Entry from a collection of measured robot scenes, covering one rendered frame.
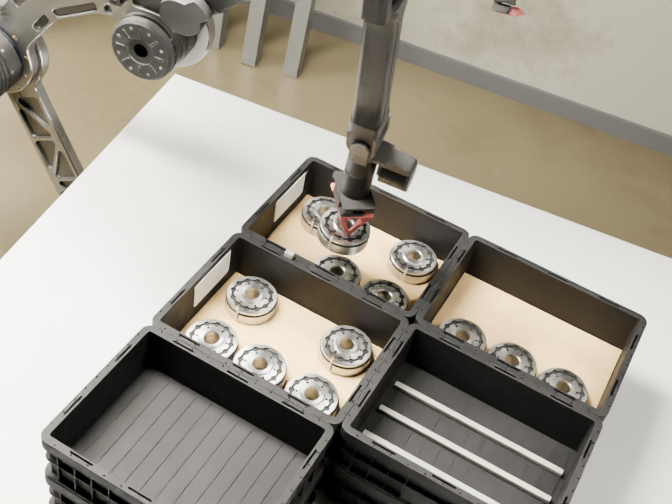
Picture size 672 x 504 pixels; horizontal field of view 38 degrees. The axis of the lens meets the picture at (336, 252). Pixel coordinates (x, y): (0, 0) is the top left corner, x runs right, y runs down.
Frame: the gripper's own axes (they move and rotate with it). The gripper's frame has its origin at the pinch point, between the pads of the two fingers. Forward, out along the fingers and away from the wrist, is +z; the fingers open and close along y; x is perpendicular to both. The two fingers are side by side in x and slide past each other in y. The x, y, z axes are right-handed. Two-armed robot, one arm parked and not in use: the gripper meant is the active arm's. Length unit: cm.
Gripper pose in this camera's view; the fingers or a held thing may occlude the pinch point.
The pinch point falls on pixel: (345, 222)
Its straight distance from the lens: 195.1
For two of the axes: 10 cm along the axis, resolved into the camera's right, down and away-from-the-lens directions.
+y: -2.0, -7.5, 6.3
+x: -9.6, 0.4, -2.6
